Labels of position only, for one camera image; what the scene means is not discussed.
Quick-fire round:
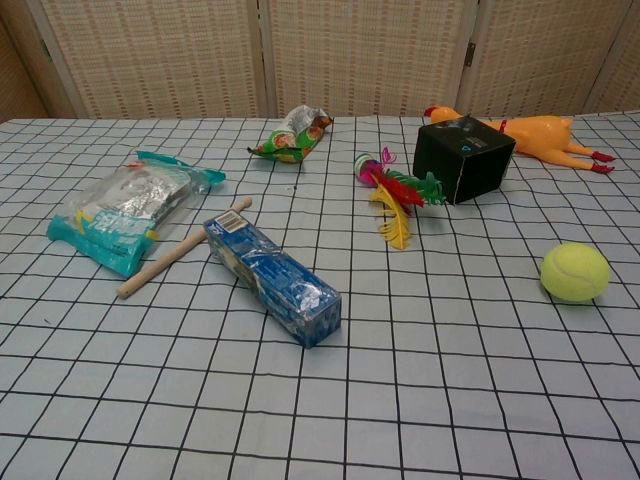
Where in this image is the yellow tennis ball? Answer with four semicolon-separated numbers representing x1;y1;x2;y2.
539;242;612;302

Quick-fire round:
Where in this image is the blue rectangular tissue pack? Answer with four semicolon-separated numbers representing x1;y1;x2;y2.
203;210;343;350

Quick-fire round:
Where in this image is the black cardboard box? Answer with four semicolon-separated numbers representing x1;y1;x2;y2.
412;113;517;206

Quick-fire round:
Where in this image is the colourful feather shuttlecock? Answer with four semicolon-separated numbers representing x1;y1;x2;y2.
353;146;446;250

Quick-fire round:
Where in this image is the green snack bag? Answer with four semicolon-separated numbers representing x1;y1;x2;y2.
247;105;334;165

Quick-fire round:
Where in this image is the checked light blue tablecloth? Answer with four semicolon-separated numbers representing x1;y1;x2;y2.
0;112;640;480

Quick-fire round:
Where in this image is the wooden dowel stick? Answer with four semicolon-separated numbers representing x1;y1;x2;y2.
116;196;254;300

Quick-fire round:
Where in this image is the woven folding screen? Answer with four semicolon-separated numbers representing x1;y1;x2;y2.
0;0;640;121

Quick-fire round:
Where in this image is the teal and silver snack bag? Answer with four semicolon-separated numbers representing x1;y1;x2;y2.
47;150;227;280

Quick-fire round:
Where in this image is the orange rubber chicken toy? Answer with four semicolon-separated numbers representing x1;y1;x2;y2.
424;105;617;176

